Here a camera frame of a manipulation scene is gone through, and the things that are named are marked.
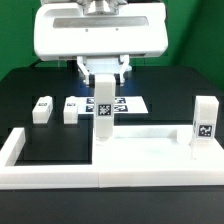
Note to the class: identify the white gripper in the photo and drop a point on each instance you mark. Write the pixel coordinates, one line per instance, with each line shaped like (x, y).
(70, 30)

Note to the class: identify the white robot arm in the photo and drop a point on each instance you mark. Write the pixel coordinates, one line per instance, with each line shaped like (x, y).
(102, 36)

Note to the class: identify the fiducial marker base plate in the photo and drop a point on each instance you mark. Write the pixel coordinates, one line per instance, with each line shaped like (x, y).
(123, 104)

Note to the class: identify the white U-shaped boundary frame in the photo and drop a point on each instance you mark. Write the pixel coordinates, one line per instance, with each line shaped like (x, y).
(13, 176)

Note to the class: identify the white desk tabletop tray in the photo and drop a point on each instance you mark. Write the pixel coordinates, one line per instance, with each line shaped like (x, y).
(156, 148)

